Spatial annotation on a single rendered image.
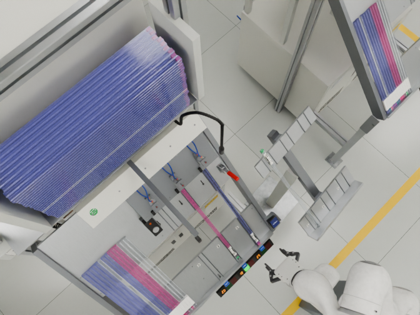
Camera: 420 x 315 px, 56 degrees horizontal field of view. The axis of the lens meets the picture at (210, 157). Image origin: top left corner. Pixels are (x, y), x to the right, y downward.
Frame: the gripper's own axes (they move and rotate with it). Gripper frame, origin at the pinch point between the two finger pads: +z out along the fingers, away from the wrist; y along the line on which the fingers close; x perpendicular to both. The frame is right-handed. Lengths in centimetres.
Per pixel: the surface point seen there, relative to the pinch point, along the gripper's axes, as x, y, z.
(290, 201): -47, 42, 60
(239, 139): -13, 49, 99
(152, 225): 52, -27, 6
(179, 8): 112, 13, -20
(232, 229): 19.4, -5.1, 10.2
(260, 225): 9.5, 5.4, 10.2
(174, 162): 67, -8, 4
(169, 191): 59, -15, 4
